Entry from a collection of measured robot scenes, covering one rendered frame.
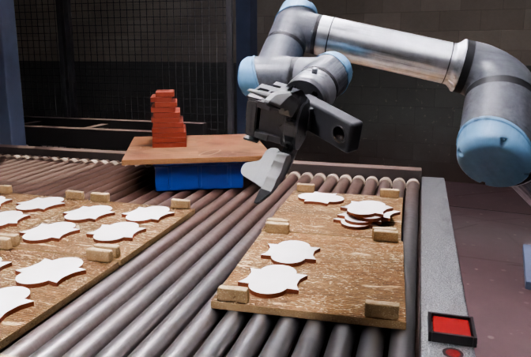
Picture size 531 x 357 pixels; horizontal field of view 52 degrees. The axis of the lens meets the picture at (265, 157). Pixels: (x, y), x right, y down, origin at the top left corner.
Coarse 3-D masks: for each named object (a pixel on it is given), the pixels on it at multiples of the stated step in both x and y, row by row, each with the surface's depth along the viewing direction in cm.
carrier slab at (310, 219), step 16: (304, 192) 176; (320, 192) 176; (288, 208) 158; (304, 208) 158; (320, 208) 158; (336, 208) 158; (400, 208) 158; (304, 224) 143; (320, 224) 143; (336, 224) 143; (384, 224) 143; (400, 224) 143; (400, 240) 131
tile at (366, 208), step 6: (354, 204) 148; (360, 204) 148; (366, 204) 148; (372, 204) 148; (378, 204) 148; (384, 204) 148; (342, 210) 146; (348, 210) 142; (354, 210) 142; (360, 210) 142; (366, 210) 142; (372, 210) 142; (378, 210) 142; (384, 210) 142; (390, 210) 145; (354, 216) 140; (360, 216) 139; (366, 216) 139; (372, 216) 140
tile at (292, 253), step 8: (272, 248) 123; (280, 248) 123; (288, 248) 123; (296, 248) 123; (304, 248) 123; (312, 248) 123; (264, 256) 119; (272, 256) 118; (280, 256) 118; (288, 256) 118; (296, 256) 118; (304, 256) 118; (312, 256) 118; (280, 264) 115; (288, 264) 115; (296, 264) 115
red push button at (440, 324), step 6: (432, 318) 95; (438, 318) 94; (444, 318) 94; (450, 318) 94; (456, 318) 94; (438, 324) 92; (444, 324) 92; (450, 324) 92; (456, 324) 92; (462, 324) 92; (468, 324) 92; (438, 330) 90; (444, 330) 90; (450, 330) 90; (456, 330) 90; (462, 330) 90; (468, 330) 90
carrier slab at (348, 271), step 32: (256, 256) 121; (320, 256) 121; (352, 256) 121; (384, 256) 121; (320, 288) 104; (352, 288) 104; (384, 288) 104; (320, 320) 95; (352, 320) 94; (384, 320) 92
